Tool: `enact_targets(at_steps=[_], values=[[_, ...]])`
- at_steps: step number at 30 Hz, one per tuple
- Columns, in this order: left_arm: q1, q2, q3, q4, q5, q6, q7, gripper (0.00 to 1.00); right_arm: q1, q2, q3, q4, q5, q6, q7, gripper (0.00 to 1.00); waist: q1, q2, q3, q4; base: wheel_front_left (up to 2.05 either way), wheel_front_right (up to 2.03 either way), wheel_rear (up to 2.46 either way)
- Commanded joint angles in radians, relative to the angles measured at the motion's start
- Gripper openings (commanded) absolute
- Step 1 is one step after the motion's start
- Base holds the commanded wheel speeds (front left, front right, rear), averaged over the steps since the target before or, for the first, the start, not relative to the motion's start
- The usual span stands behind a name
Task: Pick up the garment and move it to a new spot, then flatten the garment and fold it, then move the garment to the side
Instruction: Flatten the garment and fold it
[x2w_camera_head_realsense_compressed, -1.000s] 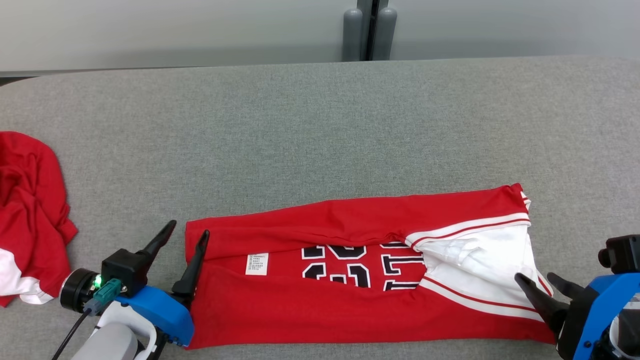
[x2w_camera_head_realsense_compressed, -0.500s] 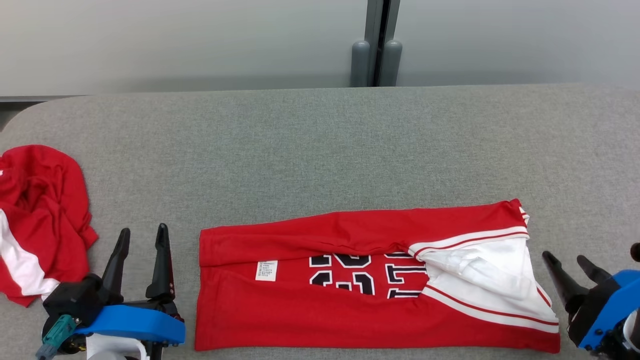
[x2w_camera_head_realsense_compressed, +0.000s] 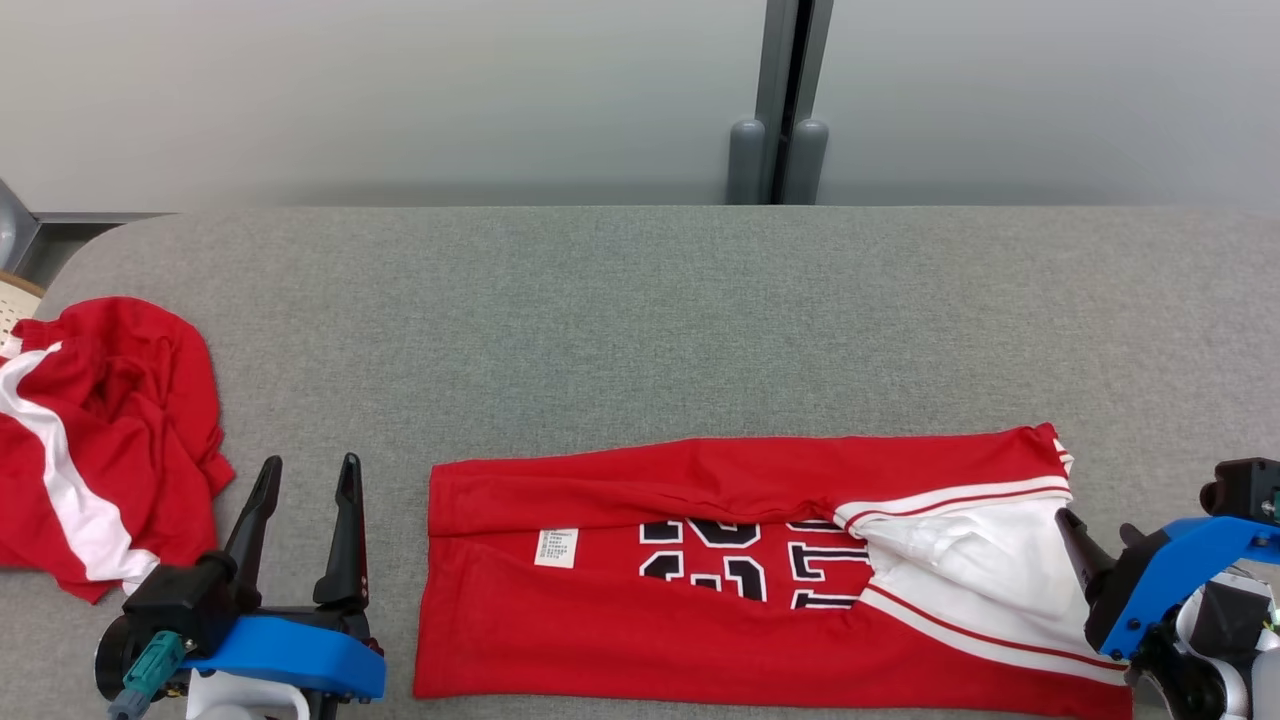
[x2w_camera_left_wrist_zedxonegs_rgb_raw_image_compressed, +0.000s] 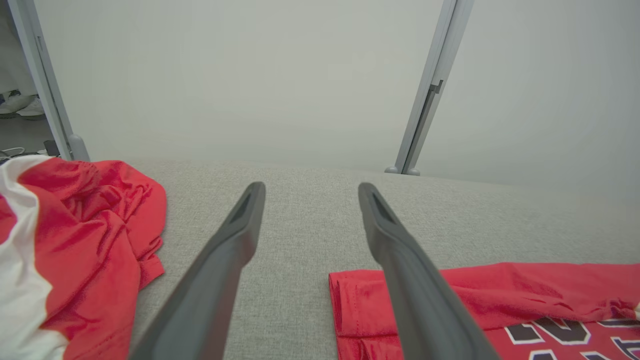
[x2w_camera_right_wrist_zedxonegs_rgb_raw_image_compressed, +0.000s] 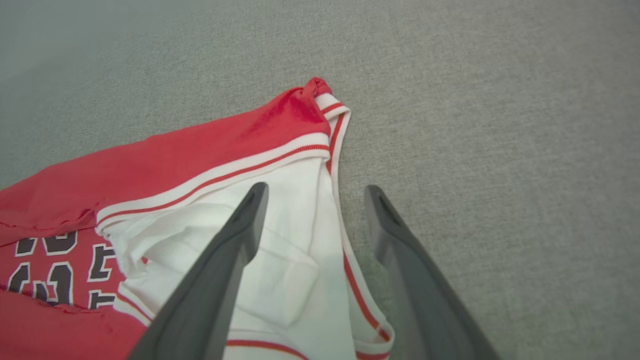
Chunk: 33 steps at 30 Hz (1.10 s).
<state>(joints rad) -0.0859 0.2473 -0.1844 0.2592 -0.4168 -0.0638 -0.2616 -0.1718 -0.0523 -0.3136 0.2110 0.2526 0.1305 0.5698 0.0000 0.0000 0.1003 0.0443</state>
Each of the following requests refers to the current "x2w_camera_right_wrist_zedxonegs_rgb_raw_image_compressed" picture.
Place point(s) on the grey fabric sofa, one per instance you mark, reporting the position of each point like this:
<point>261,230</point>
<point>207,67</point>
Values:
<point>500,100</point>

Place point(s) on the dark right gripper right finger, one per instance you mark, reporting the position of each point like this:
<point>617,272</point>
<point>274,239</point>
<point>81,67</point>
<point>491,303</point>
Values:
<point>425,300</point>

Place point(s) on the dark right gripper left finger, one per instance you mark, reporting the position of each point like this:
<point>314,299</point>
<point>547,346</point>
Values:
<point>210,285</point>

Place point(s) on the red white basketball jersey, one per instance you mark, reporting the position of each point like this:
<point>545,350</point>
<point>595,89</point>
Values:
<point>165,165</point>

